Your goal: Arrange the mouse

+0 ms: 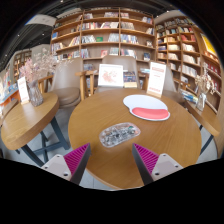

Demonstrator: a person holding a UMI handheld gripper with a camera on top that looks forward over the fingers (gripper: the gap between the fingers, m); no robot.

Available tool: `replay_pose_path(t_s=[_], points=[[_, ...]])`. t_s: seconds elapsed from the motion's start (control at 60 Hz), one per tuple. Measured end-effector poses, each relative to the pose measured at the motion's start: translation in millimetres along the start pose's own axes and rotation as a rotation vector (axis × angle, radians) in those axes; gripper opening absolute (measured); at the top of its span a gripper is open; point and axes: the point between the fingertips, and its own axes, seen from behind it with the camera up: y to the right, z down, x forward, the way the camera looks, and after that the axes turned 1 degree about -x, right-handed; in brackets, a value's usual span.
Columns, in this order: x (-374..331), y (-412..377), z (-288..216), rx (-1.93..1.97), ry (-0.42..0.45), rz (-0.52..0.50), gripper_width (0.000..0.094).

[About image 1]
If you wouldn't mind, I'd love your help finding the beige wooden-armed chair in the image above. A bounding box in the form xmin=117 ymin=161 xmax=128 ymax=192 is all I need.
xmin=162 ymin=65 xmax=186 ymax=105
xmin=37 ymin=57 xmax=84 ymax=110
xmin=75 ymin=54 xmax=151 ymax=101

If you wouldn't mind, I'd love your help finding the stack of colourful books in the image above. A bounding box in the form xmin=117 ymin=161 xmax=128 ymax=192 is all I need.
xmin=179 ymin=88 xmax=200 ymax=105

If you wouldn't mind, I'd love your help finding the small white card sign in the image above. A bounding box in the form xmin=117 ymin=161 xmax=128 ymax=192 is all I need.
xmin=16 ymin=76 xmax=31 ymax=105

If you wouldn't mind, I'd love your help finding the wide wooden bookshelf unit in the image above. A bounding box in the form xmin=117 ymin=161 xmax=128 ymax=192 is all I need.
xmin=49 ymin=7 xmax=156 ymax=65

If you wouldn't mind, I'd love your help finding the white hanging ceiling sign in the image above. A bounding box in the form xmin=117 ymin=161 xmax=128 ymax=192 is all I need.
xmin=26 ymin=13 xmax=57 ymax=28

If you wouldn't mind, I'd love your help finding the yellow poster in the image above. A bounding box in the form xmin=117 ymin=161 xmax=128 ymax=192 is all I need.
xmin=199 ymin=33 xmax=218 ymax=60

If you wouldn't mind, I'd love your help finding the transparent computer mouse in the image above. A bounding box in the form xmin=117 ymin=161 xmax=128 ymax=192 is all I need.
xmin=98 ymin=122 xmax=142 ymax=149

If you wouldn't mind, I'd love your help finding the white and red table sign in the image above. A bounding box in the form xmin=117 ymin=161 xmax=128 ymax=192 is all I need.
xmin=146 ymin=61 xmax=167 ymax=99

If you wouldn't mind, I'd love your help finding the white mouse pad, red rest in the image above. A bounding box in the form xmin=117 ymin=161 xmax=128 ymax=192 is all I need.
xmin=122 ymin=94 xmax=171 ymax=122

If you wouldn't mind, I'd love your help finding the round wooden side table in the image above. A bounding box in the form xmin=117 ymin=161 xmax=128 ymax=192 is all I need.
xmin=184 ymin=99 xmax=224 ymax=158
xmin=0 ymin=92 xmax=72 ymax=168

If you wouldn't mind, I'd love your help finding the dark blue book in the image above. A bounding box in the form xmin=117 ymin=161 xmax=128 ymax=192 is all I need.
xmin=123 ymin=70 xmax=138 ymax=89

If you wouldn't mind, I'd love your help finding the colourful book display stand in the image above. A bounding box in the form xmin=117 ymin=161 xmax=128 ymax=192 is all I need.
xmin=0 ymin=64 xmax=20 ymax=108

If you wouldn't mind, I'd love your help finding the glass vase with pink flowers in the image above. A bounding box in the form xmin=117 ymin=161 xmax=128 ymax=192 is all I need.
xmin=18 ymin=49 xmax=62 ymax=108

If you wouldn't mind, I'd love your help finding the glass vase with dried flowers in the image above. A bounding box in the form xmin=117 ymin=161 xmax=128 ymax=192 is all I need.
xmin=194 ymin=63 xmax=217 ymax=113

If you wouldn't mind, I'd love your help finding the white floral print card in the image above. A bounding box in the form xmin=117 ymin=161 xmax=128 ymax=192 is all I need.
xmin=97 ymin=63 xmax=125 ymax=89

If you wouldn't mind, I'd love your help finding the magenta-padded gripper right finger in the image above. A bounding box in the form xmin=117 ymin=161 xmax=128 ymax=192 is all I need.
xmin=131 ymin=142 xmax=184 ymax=186

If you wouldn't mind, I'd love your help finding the small distant bookshelf unit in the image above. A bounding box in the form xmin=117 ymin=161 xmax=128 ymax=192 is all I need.
xmin=12 ymin=49 xmax=33 ymax=84

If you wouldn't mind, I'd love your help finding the tall angled wooden bookshelf unit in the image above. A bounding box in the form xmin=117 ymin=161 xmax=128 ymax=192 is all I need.
xmin=153 ymin=14 xmax=223 ymax=114

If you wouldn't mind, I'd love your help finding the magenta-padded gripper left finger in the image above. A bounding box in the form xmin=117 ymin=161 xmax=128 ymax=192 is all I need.
xmin=40 ymin=142 xmax=92 ymax=186

